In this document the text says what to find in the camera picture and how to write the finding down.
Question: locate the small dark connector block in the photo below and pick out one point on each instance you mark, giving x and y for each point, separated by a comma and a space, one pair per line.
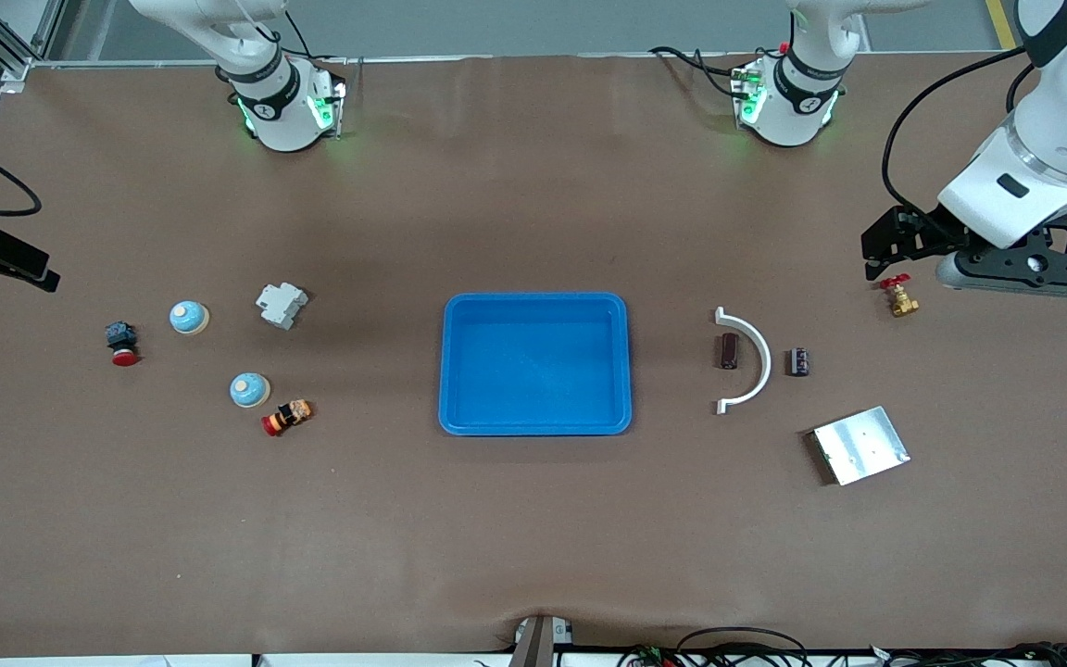
799, 362

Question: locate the brown table mat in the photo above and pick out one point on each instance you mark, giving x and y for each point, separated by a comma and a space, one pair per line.
533, 556

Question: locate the red emergency stop, orange body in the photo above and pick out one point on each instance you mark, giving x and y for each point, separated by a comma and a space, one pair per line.
287, 417

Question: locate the white circuit breaker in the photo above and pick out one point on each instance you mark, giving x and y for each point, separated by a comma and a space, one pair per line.
282, 306

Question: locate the aluminium frame extrusion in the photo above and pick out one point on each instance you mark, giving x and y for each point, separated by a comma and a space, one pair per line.
6, 56

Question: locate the blue dome call bell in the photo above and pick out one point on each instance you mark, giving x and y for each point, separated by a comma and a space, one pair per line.
189, 317
249, 390

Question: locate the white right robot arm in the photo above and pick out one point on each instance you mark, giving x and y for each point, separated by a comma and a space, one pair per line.
274, 111

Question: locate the white semicircular pipe clamp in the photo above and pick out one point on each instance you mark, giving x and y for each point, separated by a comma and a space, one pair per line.
765, 361

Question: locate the dark brown relay block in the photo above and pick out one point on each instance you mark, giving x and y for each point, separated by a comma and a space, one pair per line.
728, 351

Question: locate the silver table edge rail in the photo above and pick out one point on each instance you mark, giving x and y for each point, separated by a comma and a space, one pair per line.
496, 57

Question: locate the blue plastic tray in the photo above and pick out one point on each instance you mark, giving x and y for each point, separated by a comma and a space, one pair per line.
533, 371

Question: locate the red emergency stop, dark body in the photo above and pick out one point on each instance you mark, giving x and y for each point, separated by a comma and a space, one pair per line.
122, 343

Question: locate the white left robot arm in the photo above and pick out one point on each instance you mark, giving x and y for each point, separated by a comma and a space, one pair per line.
1052, 120

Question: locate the silver metal plate module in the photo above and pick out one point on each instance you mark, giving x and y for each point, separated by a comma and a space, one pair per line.
862, 446

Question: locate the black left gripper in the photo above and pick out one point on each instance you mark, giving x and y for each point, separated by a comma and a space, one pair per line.
924, 232

